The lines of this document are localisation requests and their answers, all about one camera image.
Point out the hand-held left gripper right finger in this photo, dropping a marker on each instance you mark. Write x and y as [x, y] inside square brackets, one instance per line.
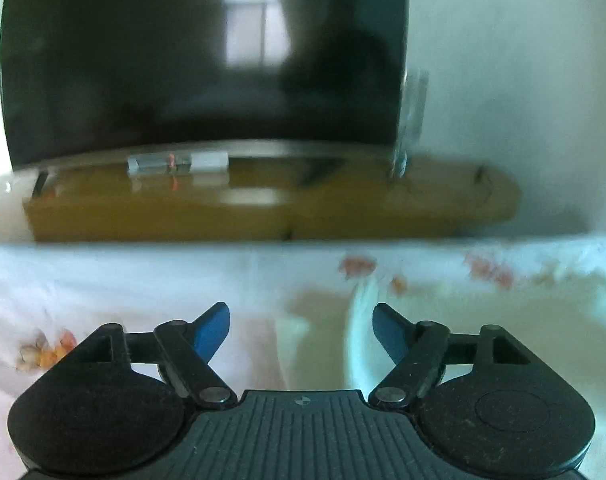
[388, 332]

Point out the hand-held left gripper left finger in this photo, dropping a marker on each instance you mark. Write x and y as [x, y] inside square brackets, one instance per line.
[213, 331]

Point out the white knit sweater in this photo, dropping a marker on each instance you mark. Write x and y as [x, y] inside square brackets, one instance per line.
[483, 320]

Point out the floral bed sheet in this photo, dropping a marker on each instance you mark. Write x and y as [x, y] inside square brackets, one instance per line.
[133, 285]

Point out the wooden television cabinet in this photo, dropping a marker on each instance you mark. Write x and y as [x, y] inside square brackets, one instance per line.
[263, 210]

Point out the silver set-top box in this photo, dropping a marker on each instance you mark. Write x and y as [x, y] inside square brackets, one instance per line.
[178, 162]

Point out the black flat television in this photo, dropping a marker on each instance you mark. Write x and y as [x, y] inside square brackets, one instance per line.
[158, 60]

